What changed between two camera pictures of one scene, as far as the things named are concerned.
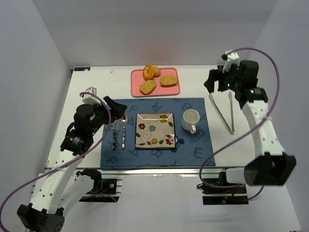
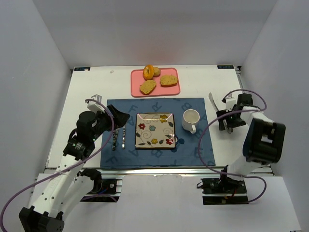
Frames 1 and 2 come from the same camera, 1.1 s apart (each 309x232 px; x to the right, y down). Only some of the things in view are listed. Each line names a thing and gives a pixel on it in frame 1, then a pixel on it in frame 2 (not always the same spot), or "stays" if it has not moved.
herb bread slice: (168, 80) stays
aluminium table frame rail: (150, 172) stays
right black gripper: (217, 80) -> (227, 120)
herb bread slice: (147, 87) stays
